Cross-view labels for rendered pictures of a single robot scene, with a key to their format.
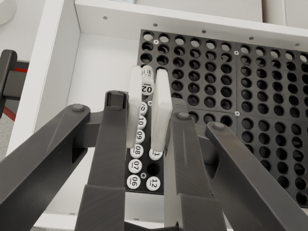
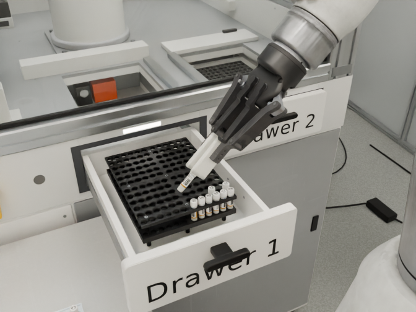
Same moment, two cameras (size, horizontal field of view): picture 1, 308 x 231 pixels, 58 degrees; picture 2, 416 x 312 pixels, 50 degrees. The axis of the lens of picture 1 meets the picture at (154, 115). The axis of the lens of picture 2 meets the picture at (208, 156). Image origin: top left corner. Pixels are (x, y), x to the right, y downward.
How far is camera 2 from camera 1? 67 cm
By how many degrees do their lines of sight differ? 62
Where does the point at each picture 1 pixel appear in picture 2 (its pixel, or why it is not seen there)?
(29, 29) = not seen: outside the picture
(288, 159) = (176, 155)
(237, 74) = (142, 182)
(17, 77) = (218, 251)
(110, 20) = not seen: hidden behind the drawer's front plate
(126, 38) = not seen: hidden behind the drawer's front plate
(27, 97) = (227, 228)
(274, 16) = (32, 226)
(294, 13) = (46, 200)
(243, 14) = (38, 247)
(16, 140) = (249, 221)
